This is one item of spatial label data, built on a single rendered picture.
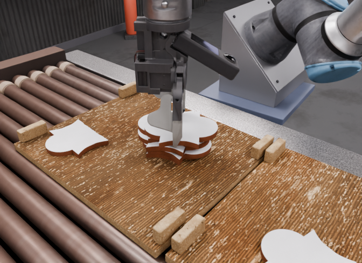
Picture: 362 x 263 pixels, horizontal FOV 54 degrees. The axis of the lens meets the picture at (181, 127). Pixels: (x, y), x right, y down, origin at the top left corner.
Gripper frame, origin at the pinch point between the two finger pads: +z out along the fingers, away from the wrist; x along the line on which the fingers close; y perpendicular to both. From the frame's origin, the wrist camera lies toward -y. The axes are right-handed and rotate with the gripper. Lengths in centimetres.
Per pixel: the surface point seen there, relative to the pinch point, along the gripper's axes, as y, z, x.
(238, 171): -10.9, 6.5, 4.3
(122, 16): 100, 84, -400
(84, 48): 129, 100, -324
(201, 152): -3.9, 4.2, 1.8
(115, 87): 20.5, 8.4, -33.6
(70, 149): 21.6, 5.4, 0.7
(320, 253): -20.4, 5.4, 22.7
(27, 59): 50, 5, -45
